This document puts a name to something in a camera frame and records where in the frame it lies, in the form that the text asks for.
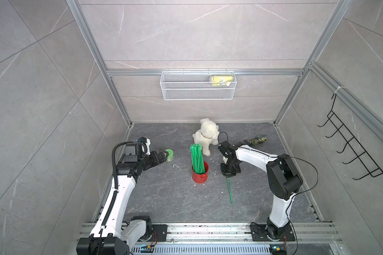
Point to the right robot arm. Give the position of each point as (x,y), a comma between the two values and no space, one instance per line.
(284,181)

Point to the black wire hook rack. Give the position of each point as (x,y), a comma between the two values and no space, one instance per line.
(370,167)

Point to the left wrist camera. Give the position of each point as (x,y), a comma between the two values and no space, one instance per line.
(145,145)

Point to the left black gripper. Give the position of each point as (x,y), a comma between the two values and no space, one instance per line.
(161,159)

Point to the yellow sponge in basket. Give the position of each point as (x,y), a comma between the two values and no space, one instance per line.
(221,80)

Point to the green straw bundle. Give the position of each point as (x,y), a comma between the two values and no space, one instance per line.
(197,159)

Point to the camouflage cloth pouch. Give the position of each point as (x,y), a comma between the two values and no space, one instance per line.
(253,142)

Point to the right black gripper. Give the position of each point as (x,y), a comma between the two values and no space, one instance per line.
(226,173)

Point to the metal base rail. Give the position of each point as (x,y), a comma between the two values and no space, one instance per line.
(226,238)

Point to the white plush dog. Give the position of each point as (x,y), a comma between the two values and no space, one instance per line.
(207,135)

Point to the red cylindrical container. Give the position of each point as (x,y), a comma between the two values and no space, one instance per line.
(201,178)

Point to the small green lidded jar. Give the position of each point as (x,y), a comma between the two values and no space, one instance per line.
(170,154)

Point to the white wire mesh basket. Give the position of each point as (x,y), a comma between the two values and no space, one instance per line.
(195,85)

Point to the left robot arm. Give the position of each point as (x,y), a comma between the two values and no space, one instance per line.
(129,160)

